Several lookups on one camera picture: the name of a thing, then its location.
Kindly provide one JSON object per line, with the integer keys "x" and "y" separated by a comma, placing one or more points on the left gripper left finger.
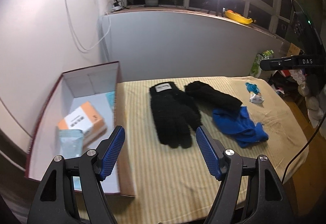
{"x": 55, "y": 201}

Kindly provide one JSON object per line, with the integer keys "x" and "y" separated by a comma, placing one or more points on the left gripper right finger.
{"x": 250, "y": 190}

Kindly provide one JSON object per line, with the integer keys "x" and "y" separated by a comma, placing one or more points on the light blue cotton bag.
{"x": 70, "y": 143}

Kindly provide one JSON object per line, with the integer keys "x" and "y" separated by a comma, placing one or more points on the blue towel cloth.
{"x": 240, "y": 127}

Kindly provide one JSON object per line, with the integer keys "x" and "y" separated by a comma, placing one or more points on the orange tissue pack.
{"x": 87, "y": 119}

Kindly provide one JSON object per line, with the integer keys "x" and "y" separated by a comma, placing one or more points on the white snack wrapper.
{"x": 256, "y": 98}

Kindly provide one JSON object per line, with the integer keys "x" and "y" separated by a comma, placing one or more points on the blue collapsible funnel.
{"x": 252, "y": 88}

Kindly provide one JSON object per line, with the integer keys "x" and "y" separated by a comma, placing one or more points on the black fuzzy glove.
{"x": 205, "y": 94}

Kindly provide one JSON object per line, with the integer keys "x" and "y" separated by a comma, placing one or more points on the black glove with label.
{"x": 174, "y": 114}

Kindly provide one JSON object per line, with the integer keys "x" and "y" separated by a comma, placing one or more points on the striped yellow table cloth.
{"x": 175, "y": 185}

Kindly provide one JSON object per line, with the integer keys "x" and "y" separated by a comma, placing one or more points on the dark red cardboard box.
{"x": 72, "y": 89}

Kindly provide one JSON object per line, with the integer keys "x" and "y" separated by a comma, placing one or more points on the yellow fruit bowl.
{"x": 237, "y": 17}

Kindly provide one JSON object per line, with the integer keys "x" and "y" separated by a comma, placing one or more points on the black DAS camera mount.
{"x": 301, "y": 72}

